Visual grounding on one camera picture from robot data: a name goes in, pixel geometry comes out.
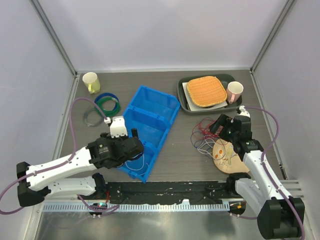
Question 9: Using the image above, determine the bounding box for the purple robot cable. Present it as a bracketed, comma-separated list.
[229, 106, 306, 240]
[0, 97, 121, 216]

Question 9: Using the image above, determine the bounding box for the dark green plastic tray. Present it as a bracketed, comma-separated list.
[176, 75, 243, 116]

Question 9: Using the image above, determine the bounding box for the white square plate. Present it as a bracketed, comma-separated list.
[182, 82, 228, 112]

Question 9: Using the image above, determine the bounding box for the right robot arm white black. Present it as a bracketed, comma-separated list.
[209, 113, 306, 240]

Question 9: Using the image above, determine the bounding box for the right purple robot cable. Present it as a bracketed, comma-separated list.
[229, 106, 306, 240]

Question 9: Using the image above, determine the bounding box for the blue cable coil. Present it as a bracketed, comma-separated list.
[94, 92, 121, 116]

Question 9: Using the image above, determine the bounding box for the green cable coil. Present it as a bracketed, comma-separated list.
[94, 96, 121, 119]

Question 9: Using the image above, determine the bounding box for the pink mug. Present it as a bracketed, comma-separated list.
[226, 81, 244, 104]

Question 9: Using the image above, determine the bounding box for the blue three-compartment plastic bin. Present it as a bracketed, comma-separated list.
[119, 85, 181, 183]

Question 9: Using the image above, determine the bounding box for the yellow mug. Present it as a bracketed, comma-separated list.
[82, 72, 101, 94]

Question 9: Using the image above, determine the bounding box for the grey cable coil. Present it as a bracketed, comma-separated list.
[83, 107, 105, 128]

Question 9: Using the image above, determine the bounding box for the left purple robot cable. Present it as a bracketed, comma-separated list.
[0, 97, 121, 216]

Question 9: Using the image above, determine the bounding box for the round wooden decorated coaster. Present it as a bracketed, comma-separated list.
[212, 139, 250, 174]

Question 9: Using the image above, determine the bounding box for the orange woven square plate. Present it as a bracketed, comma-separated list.
[186, 76, 227, 108]

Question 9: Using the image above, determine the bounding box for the red thin wire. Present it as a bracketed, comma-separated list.
[192, 117, 222, 141]

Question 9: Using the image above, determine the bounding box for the grey slotted cable duct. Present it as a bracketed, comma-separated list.
[42, 200, 230, 213]

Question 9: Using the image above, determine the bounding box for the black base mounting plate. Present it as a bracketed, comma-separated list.
[83, 181, 241, 205]

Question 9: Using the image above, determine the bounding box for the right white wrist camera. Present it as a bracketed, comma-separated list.
[236, 105, 251, 118]

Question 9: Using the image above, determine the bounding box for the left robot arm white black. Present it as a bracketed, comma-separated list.
[16, 128, 144, 207]

